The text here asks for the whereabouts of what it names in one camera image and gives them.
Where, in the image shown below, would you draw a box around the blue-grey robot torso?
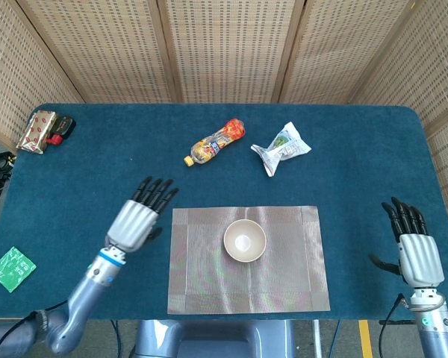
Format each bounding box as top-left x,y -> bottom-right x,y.
132,319 -> 298,358

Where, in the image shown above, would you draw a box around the brown woven placemat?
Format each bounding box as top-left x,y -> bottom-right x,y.
167,204 -> 332,315

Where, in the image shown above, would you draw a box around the gold foil packet red prints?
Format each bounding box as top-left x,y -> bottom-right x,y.
16,110 -> 57,155

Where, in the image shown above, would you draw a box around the plastic bottle orange label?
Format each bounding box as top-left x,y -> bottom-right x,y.
183,118 -> 246,167

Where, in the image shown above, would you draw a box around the blue carpet table cover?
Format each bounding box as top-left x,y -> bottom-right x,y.
0,103 -> 448,321

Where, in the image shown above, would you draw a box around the blue cable under table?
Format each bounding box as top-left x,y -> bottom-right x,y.
328,319 -> 343,358
110,319 -> 122,350

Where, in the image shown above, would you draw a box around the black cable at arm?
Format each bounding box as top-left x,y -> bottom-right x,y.
0,298 -> 70,358
379,293 -> 411,358

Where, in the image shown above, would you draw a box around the green plastic packet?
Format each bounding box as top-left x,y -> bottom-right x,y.
0,245 -> 37,294

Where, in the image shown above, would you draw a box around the crumpled white snack bag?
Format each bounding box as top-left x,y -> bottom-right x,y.
250,121 -> 313,178

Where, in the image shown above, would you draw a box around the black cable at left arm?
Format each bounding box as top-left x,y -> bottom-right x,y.
0,298 -> 70,358

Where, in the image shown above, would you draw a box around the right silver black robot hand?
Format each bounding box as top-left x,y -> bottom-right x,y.
369,196 -> 445,289

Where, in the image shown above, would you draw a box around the beige bowl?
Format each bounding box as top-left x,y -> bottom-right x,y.
223,219 -> 267,263

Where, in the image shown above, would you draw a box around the black box with red part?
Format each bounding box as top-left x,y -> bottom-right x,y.
46,116 -> 77,146

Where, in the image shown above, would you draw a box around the wicker folding screen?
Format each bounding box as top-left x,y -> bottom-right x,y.
0,0 -> 448,239

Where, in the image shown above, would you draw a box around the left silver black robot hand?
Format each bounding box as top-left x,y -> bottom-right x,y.
105,176 -> 180,253

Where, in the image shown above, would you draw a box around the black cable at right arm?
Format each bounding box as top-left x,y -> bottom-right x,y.
379,293 -> 411,358

